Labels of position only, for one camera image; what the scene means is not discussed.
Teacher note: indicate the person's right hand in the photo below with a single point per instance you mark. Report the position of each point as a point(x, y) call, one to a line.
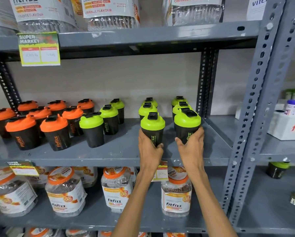
point(191, 155)

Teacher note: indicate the person's left hand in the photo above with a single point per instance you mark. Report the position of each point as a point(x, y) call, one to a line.
point(149, 155)

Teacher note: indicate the person's right thumb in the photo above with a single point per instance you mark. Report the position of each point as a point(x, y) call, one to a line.
point(179, 142)

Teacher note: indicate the person's left thumb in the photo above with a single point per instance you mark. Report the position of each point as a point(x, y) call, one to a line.
point(160, 148)

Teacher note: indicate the green-lid black shaker bottle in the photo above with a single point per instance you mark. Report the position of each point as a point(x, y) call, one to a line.
point(277, 170)
point(187, 123)
point(152, 124)

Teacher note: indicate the person's right forearm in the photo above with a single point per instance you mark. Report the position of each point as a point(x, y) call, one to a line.
point(209, 207)

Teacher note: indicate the person's left forearm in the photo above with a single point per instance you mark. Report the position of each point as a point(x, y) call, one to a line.
point(137, 204)

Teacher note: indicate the yellow white price tag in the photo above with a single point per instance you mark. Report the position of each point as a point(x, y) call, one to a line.
point(161, 174)

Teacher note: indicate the grey metal shelf rack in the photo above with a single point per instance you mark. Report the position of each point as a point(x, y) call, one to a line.
point(127, 150)
point(265, 96)

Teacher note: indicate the group of green-lid shakers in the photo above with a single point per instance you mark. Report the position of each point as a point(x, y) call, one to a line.
point(93, 130)

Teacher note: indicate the row of clear orange-lid jars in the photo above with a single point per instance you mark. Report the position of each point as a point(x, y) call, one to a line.
point(43, 232)
point(66, 194)

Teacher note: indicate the white box with red print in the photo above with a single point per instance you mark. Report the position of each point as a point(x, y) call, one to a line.
point(285, 127)

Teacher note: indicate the white bottle with purple cap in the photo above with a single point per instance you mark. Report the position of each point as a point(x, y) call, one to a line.
point(291, 107)

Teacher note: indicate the large clear white-label jar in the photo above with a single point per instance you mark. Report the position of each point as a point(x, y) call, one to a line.
point(45, 12)
point(194, 11)
point(77, 9)
point(110, 12)
point(0, 17)

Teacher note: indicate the group of orange-lid shakers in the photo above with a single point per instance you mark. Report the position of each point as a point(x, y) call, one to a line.
point(26, 130)

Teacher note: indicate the green yellow price tag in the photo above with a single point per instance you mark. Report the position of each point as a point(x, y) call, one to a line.
point(22, 168)
point(39, 49)

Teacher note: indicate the white carton with blue print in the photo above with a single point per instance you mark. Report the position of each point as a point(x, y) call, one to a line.
point(256, 8)

